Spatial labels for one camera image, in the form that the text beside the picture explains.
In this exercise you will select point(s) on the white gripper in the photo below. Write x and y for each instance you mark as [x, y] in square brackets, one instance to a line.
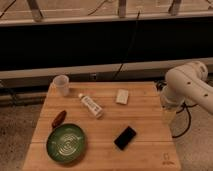
[170, 102]

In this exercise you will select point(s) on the black eraser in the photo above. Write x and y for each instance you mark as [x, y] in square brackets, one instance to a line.
[125, 138]

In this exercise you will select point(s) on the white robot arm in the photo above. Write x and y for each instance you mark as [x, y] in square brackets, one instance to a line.
[183, 82]

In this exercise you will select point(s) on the white sponge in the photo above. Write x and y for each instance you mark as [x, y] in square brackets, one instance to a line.
[122, 96]

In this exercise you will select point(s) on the white tube with label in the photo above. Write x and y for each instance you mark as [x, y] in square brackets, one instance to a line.
[93, 107]

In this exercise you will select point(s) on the translucent plastic cup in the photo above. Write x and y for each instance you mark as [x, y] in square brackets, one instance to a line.
[61, 82]

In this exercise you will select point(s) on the green ribbed plate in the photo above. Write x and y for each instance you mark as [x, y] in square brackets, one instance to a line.
[66, 143]

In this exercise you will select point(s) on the brown oblong object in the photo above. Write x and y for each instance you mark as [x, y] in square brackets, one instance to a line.
[59, 119]

